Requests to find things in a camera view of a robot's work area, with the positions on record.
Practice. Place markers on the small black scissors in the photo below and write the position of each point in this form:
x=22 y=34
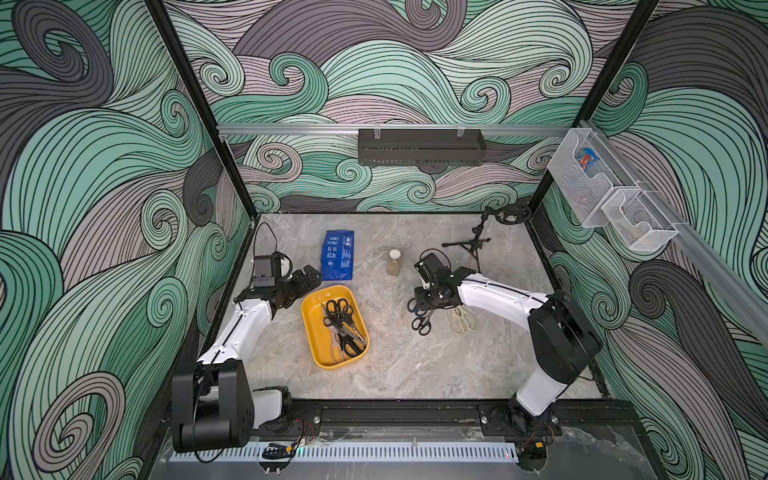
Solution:
x=421 y=322

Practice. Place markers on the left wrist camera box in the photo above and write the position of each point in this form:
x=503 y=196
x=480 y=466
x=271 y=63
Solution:
x=269 y=270

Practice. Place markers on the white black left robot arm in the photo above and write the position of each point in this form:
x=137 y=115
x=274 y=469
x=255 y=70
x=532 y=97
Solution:
x=212 y=405

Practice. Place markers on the aluminium rail right wall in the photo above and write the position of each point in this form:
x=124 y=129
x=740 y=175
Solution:
x=729 y=286

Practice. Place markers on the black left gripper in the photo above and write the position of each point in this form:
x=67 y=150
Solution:
x=302 y=285

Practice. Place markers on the blue wet wipes pack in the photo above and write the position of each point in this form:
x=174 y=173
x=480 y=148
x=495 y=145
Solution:
x=337 y=255

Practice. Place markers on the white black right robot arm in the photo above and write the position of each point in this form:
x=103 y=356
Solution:
x=563 y=338

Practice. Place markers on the black mini tripod stand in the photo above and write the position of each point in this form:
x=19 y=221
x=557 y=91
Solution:
x=509 y=215

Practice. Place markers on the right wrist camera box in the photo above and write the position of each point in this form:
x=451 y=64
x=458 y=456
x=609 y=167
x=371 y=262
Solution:
x=431 y=269

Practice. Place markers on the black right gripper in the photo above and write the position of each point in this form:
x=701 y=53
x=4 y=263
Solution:
x=426 y=296

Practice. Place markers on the yellow storage box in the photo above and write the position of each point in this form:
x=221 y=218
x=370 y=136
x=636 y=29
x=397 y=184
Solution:
x=318 y=335

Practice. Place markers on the black corner frame post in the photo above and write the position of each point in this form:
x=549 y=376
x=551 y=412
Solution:
x=175 y=49
x=617 y=56

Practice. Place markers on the beige handled scissors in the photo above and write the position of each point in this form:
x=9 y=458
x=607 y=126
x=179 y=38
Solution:
x=462 y=321

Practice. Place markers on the black corner frame post right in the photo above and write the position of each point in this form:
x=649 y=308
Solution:
x=617 y=56

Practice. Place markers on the small amber liquid bottle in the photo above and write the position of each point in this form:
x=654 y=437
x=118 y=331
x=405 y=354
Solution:
x=394 y=262

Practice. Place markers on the white slotted cable duct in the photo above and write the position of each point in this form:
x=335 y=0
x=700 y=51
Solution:
x=408 y=451

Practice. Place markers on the large clear wall bin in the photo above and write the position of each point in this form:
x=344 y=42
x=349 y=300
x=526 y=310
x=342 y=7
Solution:
x=584 y=193

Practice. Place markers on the black wall mounted tray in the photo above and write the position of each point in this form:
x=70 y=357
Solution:
x=429 y=149

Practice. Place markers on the small clear wall bin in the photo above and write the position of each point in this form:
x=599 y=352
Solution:
x=637 y=220

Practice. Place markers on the long thin black scissors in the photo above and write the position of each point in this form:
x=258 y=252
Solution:
x=344 y=329

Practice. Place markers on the black corner frame post left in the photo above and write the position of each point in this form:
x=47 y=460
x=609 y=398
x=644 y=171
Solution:
x=175 y=49

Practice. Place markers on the aluminium rail back wall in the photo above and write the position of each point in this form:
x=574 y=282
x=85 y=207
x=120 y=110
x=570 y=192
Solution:
x=331 y=129

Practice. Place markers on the large black handled scissors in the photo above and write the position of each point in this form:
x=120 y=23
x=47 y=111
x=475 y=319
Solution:
x=347 y=340

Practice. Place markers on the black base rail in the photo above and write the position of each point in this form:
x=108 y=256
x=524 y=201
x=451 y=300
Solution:
x=494 y=417

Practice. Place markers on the aluminium rail wall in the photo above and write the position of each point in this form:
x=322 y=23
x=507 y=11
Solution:
x=729 y=286
x=331 y=129

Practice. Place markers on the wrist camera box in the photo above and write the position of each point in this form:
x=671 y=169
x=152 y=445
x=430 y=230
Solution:
x=431 y=269
x=269 y=270

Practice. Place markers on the colourful item in bin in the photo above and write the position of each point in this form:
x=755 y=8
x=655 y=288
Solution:
x=587 y=158

